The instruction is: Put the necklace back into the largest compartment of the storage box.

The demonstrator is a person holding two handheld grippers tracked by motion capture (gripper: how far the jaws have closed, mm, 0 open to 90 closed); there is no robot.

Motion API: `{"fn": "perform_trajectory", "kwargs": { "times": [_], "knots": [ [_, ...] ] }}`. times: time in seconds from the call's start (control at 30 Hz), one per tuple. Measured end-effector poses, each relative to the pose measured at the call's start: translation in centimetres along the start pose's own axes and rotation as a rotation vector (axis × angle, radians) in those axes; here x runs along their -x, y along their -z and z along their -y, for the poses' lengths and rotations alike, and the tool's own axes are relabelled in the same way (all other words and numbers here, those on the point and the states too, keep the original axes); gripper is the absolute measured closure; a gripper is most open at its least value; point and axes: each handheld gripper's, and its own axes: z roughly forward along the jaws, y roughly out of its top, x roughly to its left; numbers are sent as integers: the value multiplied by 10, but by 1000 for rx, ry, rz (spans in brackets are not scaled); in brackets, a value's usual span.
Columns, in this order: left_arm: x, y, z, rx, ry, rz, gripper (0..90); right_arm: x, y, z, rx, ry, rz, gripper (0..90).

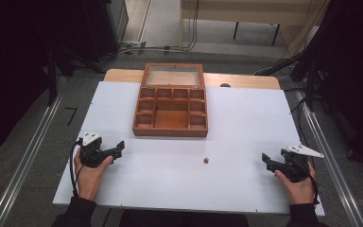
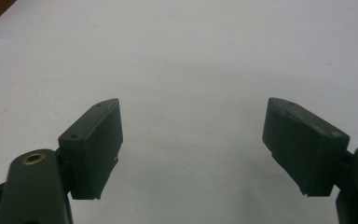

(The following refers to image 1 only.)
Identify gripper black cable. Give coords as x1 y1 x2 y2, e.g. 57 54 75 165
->
287 154 321 205
69 139 83 198

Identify black cables on floor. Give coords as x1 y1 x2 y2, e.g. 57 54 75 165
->
100 41 199 62

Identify person's right hand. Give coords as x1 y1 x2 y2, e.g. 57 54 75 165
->
274 162 318 206

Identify aluminium floor rail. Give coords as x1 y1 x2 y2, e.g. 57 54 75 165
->
0 91 64 227
294 89 363 227

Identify black stand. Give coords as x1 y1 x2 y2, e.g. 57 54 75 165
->
43 46 77 107
253 46 329 112

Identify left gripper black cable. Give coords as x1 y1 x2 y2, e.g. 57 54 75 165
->
69 139 83 198

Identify person's left hand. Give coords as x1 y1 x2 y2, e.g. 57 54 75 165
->
74 148 114 202

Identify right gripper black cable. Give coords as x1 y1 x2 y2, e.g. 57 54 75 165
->
287 154 321 205

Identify wooden desk with black legs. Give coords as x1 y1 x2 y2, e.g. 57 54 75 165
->
179 0 331 58

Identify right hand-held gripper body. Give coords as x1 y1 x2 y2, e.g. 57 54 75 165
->
268 144 325 183

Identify white table cover sheet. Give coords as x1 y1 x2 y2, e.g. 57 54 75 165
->
52 80 325 217

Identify wooden compartment box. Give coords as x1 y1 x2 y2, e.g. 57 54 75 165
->
131 62 209 138

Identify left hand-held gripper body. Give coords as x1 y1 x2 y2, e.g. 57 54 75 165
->
77 131 118 168

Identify black equipment cabinet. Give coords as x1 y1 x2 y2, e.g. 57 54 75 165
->
75 0 130 62

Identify hanging black cables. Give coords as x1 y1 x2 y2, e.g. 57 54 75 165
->
187 0 201 51

